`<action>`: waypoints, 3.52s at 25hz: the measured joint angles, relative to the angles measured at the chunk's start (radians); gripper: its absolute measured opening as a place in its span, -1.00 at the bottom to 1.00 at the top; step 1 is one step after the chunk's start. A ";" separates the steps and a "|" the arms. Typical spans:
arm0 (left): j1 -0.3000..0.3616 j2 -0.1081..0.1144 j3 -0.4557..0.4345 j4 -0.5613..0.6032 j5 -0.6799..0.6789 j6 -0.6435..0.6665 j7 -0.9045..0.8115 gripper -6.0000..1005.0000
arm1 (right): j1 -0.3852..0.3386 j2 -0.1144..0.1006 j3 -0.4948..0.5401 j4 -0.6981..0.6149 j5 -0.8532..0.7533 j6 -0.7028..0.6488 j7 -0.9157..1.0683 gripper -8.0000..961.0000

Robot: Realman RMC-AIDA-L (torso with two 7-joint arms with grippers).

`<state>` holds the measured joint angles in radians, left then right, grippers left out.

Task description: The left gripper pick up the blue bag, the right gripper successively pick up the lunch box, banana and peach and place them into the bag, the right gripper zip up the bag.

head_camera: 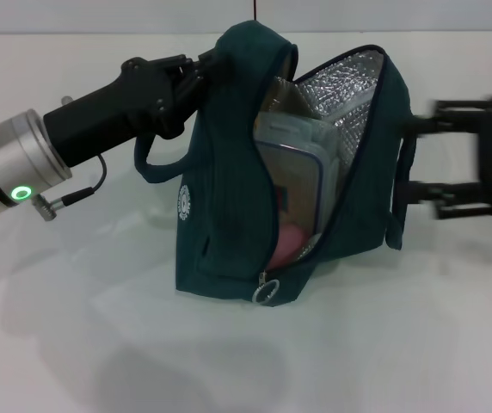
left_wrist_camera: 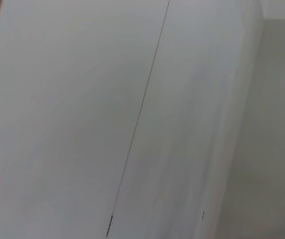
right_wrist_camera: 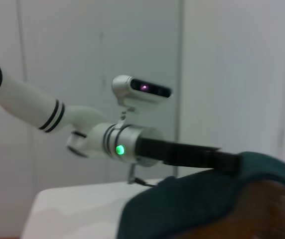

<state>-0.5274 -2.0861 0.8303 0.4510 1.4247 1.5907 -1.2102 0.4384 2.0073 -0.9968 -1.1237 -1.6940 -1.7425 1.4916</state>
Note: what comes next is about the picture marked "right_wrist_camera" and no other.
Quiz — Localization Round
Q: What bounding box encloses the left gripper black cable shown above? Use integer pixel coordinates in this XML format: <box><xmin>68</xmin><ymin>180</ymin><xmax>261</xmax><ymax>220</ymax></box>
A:
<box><xmin>127</xmin><ymin>164</ymin><xmax>158</xmax><ymax>188</ymax></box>

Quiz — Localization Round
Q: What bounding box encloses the dark teal lunch bag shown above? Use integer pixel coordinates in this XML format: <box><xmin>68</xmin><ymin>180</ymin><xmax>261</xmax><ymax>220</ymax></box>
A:
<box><xmin>117</xmin><ymin>151</ymin><xmax>285</xmax><ymax>239</ymax></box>

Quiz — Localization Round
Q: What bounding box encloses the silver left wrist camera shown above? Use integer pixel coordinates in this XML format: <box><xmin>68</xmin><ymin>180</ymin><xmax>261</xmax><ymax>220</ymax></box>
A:
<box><xmin>111</xmin><ymin>74</ymin><xmax>173</xmax><ymax>125</ymax></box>

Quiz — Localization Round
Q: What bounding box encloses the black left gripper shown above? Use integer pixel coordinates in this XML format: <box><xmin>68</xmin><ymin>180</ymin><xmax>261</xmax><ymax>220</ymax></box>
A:
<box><xmin>137</xmin><ymin>136</ymin><xmax>242</xmax><ymax>176</ymax></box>

